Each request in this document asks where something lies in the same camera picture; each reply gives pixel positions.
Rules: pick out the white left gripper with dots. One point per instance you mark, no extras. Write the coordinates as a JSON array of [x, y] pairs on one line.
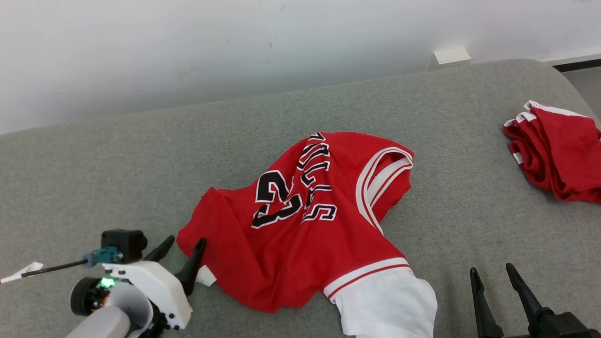
[[150, 288]]

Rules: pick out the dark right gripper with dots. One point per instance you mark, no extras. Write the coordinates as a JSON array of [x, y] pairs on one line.
[[558, 326]]

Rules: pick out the red basketball jersey number 23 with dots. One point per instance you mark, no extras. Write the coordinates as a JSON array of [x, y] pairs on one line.
[[291, 253]]

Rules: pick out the red shorts with white trim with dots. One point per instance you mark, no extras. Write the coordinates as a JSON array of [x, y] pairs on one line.
[[558, 155]]

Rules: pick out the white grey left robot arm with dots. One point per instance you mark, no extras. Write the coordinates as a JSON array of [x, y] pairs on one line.
[[101, 326]]

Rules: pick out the grey fabric sofa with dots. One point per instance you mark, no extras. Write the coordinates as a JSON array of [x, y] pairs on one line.
[[141, 178]]

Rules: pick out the black baseboard strip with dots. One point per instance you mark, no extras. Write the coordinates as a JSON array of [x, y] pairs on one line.
[[580, 64]]

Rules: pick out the white wall socket box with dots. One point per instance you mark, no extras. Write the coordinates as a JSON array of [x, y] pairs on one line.
[[451, 55]]

